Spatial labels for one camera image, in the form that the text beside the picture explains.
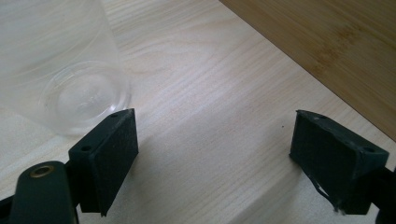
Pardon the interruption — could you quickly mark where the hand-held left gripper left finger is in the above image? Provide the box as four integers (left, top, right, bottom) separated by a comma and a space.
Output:
67, 107, 140, 217

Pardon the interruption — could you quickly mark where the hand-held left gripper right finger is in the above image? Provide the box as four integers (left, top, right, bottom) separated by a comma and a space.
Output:
289, 109, 390, 216

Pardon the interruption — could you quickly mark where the clear plastic cup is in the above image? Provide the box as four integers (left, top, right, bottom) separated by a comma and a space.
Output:
0, 0, 133, 136

